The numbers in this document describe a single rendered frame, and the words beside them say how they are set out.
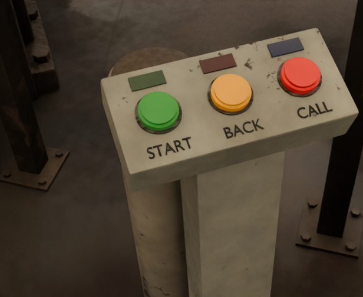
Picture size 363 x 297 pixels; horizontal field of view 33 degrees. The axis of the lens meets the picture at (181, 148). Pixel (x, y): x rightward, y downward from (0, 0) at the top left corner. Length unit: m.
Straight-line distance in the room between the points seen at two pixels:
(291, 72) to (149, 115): 0.15
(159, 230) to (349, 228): 0.48
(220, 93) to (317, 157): 0.81
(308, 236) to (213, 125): 0.67
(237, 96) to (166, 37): 1.14
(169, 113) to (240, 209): 0.16
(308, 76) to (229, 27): 1.14
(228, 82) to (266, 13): 1.22
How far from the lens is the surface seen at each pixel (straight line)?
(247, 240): 0.75
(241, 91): 0.61
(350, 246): 1.24
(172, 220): 0.90
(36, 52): 1.60
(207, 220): 0.69
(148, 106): 0.60
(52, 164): 1.41
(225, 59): 0.64
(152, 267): 1.01
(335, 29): 1.78
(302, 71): 0.64
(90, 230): 1.28
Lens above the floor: 1.01
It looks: 46 degrees down
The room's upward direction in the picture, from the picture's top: 4 degrees counter-clockwise
